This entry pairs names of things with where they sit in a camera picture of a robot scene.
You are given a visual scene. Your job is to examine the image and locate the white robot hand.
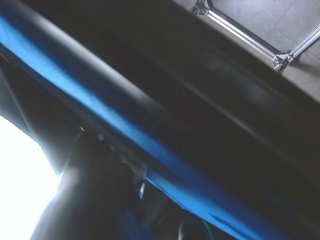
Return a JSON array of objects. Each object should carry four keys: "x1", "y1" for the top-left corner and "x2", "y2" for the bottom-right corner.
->
[{"x1": 32, "y1": 129, "x2": 212, "y2": 240}]

